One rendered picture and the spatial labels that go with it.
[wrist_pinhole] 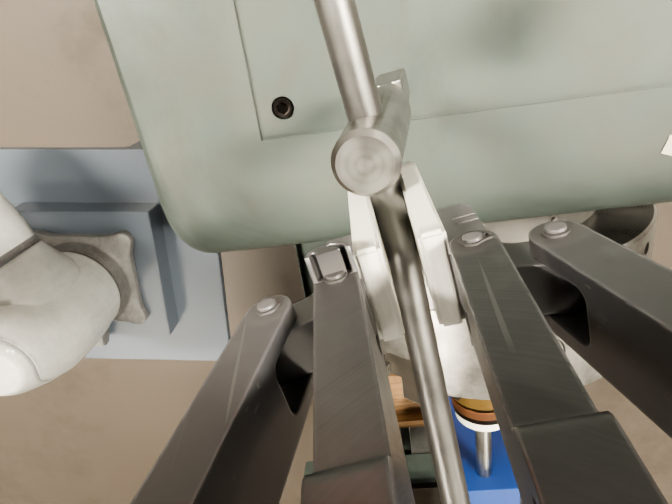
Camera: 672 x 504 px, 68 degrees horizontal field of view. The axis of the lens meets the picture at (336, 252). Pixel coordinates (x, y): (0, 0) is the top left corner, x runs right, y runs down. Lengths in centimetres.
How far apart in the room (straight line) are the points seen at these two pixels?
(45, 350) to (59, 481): 206
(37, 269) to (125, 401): 156
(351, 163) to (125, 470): 250
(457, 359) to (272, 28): 29
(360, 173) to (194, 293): 86
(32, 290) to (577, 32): 70
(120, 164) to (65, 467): 198
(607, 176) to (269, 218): 23
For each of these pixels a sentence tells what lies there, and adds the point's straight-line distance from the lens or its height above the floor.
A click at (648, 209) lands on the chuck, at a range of 52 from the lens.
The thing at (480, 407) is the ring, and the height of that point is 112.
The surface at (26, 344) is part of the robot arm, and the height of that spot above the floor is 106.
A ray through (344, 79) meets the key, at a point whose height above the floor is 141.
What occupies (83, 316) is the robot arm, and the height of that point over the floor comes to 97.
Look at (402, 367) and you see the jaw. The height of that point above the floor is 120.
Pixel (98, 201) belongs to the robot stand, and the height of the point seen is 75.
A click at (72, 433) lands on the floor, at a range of 256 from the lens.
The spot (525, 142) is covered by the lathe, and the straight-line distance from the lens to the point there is 34.
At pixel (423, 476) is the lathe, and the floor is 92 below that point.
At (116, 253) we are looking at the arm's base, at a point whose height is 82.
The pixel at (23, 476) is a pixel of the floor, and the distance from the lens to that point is 288.
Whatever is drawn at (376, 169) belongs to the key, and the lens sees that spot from 15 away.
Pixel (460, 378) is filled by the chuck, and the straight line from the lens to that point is 45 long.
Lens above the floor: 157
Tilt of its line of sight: 65 degrees down
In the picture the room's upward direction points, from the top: 174 degrees counter-clockwise
